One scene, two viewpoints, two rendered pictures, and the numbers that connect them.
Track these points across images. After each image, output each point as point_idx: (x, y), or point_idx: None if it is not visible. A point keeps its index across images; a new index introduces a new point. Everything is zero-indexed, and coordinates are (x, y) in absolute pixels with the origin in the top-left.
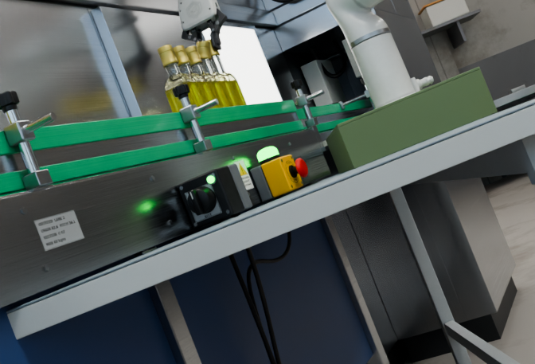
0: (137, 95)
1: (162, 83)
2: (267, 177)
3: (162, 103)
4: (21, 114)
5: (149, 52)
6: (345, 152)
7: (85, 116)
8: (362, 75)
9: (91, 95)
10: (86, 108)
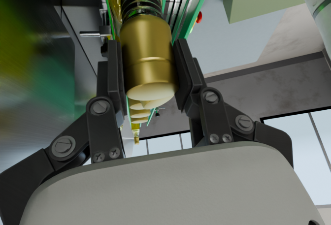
0: (72, 91)
1: (27, 73)
2: None
3: (47, 51)
4: None
5: (21, 155)
6: (225, 5)
7: (83, 104)
8: None
9: (78, 117)
10: (82, 109)
